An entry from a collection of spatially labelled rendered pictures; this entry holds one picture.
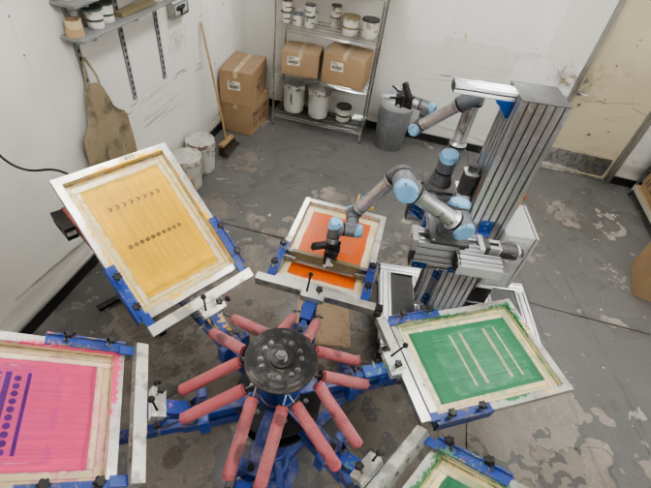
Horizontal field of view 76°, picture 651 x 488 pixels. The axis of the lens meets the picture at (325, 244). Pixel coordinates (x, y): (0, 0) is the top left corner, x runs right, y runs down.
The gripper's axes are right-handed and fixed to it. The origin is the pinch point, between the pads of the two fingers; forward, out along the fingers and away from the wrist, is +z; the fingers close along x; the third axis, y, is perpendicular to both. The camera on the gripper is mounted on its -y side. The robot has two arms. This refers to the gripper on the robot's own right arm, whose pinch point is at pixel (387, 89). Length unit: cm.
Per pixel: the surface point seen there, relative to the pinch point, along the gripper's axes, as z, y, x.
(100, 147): 179, 57, -110
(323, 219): 2, 63, -73
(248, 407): -48, 15, -209
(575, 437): -214, 159, -73
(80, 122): 185, 36, -113
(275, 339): -41, 12, -182
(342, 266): -34, 49, -109
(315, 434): -74, 21, -202
